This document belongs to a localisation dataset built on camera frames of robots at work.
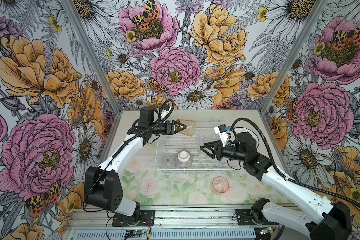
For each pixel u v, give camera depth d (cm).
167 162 82
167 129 69
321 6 71
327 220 39
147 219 74
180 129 73
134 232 71
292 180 47
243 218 74
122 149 51
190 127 81
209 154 66
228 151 63
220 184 83
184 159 87
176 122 70
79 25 77
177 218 76
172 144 102
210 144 71
